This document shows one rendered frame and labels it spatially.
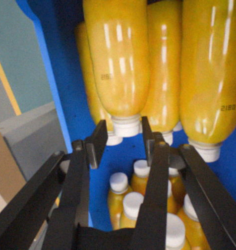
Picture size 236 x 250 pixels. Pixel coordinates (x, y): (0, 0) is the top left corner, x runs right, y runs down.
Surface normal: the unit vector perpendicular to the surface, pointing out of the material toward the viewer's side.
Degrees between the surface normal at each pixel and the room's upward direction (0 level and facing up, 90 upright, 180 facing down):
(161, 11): 6
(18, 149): 90
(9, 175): 90
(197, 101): 45
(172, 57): 16
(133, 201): 90
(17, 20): 0
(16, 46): 0
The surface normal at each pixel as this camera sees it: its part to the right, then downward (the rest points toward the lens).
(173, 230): -0.11, -0.93
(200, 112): -0.66, 0.33
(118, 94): -0.16, 0.53
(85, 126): 0.94, 0.01
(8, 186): 0.98, -0.14
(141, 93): 0.58, 0.40
